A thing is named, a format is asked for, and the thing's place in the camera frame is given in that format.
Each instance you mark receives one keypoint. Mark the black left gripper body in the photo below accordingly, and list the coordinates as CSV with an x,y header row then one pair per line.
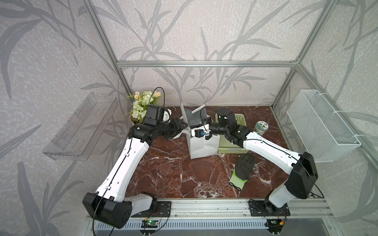
x,y
170,128

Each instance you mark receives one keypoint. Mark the white insulated delivery bag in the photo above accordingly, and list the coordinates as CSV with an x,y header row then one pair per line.
x,y
198,147

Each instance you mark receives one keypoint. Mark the aluminium front rail frame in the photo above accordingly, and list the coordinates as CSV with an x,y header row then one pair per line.
x,y
238,209

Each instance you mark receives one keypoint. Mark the small round patterned tin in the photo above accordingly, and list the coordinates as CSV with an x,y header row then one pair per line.
x,y
261,127

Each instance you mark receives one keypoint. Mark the clear acrylic wall shelf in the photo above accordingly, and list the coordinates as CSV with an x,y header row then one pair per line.
x,y
79,136

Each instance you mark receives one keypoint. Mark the right circuit board with wires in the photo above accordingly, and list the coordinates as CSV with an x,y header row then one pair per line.
x,y
274,223

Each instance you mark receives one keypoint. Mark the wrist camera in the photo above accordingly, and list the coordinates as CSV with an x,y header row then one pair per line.
x,y
199,133
156,115

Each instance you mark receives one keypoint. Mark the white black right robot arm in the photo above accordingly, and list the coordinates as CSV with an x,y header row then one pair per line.
x,y
301,168

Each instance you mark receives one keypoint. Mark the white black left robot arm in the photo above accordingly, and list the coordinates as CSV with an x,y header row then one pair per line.
x,y
109,203

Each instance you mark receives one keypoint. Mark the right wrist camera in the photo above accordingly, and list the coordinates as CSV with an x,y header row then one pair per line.
x,y
199,133

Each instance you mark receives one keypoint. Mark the black green work glove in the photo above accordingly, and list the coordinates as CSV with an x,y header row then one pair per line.
x,y
242,170

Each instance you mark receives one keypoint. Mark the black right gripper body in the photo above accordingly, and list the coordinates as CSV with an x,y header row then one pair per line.
x,y
215,128

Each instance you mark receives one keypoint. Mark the artificial white flower plant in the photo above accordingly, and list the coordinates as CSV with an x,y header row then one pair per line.
x,y
141,102

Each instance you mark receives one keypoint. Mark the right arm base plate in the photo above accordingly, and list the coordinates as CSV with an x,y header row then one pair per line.
x,y
264,208

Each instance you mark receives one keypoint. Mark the left green circuit board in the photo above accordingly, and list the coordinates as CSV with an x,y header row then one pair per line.
x,y
150,224

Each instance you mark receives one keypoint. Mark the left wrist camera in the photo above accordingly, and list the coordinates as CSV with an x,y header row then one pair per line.
x,y
156,115

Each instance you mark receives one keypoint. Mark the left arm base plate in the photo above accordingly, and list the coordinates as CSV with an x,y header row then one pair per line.
x,y
157,209

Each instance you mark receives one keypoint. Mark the white wire mesh basket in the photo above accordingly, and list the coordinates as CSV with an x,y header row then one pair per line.
x,y
323,132

